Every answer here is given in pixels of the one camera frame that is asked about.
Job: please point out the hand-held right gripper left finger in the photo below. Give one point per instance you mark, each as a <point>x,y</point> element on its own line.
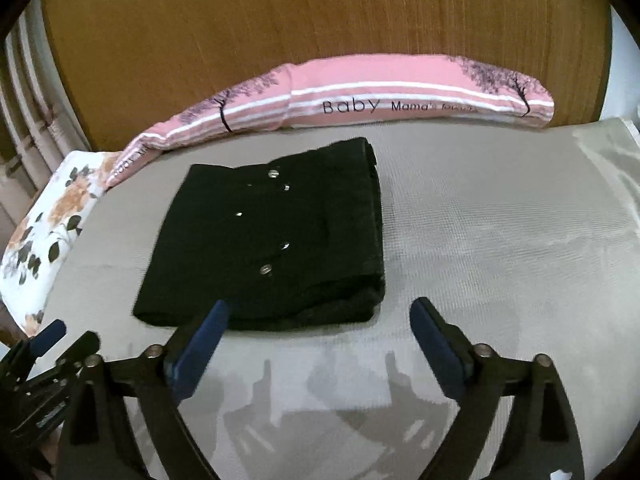
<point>197,355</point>

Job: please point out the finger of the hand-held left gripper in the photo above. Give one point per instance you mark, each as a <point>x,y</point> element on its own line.
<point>47,337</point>
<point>75,355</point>

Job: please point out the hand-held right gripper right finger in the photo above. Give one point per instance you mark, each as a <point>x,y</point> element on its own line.
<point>442,355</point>

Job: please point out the black pants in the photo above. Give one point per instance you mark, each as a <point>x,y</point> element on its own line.
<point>260,240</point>

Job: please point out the grey textured bed sheet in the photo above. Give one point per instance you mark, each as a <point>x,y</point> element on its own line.
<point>500,260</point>

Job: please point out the white floral pillow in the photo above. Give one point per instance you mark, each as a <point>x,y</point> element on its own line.
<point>50,220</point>

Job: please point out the pale ribbed panel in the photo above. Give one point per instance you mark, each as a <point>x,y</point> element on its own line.
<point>30,110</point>

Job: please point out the beige satin blanket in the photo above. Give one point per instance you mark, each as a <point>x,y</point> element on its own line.
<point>615,160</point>

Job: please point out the long pink striped pillow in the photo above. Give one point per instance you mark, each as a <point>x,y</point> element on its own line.
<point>375,90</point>

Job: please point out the wooden headboard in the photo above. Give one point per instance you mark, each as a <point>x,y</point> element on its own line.
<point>300,20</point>

